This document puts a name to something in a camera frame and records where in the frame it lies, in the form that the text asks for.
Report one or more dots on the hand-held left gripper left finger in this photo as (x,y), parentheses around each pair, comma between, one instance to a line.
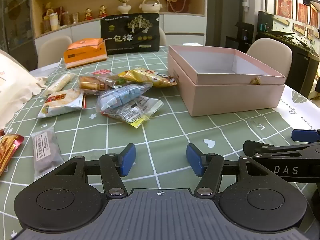
(128,160)

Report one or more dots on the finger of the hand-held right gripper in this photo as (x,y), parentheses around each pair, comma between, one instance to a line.
(303,135)
(280,166)

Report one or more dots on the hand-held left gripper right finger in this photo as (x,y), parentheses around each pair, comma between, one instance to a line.
(193,161)

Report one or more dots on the white yellow edged snack packet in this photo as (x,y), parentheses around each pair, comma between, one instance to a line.
(140,111)

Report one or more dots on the blue candy clear packet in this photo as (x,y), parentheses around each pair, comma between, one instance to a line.
(120,96)

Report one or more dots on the pink cardboard box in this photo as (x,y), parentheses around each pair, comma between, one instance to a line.
(225,97)

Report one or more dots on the dark brownie clear packet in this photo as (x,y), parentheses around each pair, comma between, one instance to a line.
(47,155)

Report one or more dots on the brown cake clear packet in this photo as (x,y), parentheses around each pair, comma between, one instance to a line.
(91,84)

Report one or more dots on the white rice cracker packet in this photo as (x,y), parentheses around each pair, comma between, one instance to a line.
(62,102)

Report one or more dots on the clear red label snack packet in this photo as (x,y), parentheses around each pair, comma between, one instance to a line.
(105,74)

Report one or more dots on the long white stick snack packet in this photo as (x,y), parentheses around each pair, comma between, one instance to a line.
(60,83)

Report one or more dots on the red shiny snack packet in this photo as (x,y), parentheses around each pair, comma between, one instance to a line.
(8,150)

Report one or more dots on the white printed cloth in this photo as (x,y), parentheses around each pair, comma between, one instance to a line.
(300,115)

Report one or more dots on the green checked tablecloth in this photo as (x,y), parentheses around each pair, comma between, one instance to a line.
(225,132)

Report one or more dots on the beige dining chair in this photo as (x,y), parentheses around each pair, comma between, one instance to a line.
(53,50)
(271,52)
(162,36)

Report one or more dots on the glass fish tank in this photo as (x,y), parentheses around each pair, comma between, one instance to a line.
(295,30)

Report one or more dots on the orange tissue pack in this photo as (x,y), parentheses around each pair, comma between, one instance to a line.
(83,53)

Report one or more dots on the black water dispenser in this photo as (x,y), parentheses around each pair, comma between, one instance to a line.
(240,38)

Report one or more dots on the white paper sheet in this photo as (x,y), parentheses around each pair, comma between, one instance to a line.
(192,44)

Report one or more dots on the black tree print snack bag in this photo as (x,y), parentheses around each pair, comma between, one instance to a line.
(130,33)

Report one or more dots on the cream cartoon print cloth bag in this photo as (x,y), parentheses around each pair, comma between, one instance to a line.
(12,85)

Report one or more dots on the gold red figurine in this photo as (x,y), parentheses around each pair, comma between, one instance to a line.
(102,11)
(88,14)

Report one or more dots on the white vase with flowers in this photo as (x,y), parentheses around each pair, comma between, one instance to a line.
(124,6)

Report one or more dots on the white rabbit figurine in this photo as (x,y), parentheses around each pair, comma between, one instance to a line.
(150,5)

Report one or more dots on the yellow white bottle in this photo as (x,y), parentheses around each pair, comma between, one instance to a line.
(53,20)

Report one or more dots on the brown decorative figure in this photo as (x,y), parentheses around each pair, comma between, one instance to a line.
(176,1)

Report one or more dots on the glass door cabinet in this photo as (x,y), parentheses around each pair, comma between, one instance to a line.
(15,17)

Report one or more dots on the white wall box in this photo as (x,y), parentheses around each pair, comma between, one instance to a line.
(246,1)

